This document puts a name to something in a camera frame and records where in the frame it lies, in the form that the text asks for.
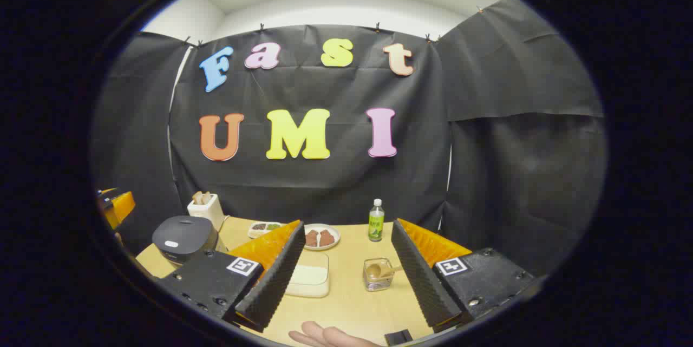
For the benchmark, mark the white divided food tray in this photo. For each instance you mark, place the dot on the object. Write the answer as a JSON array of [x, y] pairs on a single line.
[[264, 228]]

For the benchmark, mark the clear box of rice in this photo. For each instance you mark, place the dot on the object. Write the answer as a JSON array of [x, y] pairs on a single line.
[[311, 276]]

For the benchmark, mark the white toaster with bread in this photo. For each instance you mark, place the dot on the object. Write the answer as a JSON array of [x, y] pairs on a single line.
[[208, 211]]

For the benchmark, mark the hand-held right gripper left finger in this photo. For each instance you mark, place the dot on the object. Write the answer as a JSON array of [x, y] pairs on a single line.
[[276, 282]]

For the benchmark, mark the green drink bottle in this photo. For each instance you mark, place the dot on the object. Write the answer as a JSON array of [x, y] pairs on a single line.
[[376, 225]]

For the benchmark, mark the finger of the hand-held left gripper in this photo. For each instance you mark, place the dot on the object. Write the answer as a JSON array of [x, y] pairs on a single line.
[[122, 207]]

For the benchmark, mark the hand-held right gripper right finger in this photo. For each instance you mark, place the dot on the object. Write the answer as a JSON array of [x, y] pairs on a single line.
[[419, 276]]

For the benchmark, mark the black backdrop cloth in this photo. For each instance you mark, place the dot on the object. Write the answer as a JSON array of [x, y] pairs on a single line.
[[325, 190]]

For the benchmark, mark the white plate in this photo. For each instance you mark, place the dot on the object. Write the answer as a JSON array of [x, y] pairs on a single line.
[[330, 247]]

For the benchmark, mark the black silver rice cooker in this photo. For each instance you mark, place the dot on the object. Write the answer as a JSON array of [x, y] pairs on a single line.
[[181, 233]]

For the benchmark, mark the brown meat piece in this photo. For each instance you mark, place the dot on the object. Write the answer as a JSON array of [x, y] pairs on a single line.
[[312, 239], [327, 238]]

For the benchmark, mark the clear chopstick holder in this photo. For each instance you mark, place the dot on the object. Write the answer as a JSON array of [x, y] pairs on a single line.
[[378, 282]]

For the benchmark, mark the wooden spoon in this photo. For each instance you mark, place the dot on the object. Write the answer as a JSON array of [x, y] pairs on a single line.
[[379, 270]]

